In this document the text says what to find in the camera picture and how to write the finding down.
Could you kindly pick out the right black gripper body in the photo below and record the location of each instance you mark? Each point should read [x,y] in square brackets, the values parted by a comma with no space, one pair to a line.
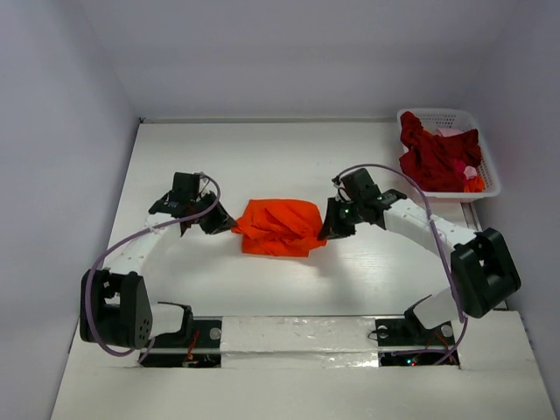
[339,214]

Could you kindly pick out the white plastic basket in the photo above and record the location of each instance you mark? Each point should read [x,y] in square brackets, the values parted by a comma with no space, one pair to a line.
[449,122]

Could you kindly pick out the orange t shirt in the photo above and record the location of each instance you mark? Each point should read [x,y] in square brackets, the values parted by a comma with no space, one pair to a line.
[279,228]

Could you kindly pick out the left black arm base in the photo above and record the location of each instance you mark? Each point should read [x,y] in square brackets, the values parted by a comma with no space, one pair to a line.
[200,350]

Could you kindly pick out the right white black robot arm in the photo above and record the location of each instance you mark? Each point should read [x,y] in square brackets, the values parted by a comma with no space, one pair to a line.
[479,267]

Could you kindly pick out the dark red t shirt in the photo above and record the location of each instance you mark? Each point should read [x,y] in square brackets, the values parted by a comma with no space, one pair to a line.
[439,164]

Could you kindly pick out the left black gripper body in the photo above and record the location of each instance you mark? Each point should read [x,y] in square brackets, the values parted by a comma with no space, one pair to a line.
[212,220]

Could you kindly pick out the small orange cloth in basket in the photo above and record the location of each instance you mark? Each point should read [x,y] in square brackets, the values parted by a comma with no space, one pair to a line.
[474,185]

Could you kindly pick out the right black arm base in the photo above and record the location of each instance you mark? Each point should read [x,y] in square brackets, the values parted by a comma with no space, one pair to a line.
[400,345]

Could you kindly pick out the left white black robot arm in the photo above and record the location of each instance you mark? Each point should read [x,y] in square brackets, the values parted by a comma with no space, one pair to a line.
[116,312]

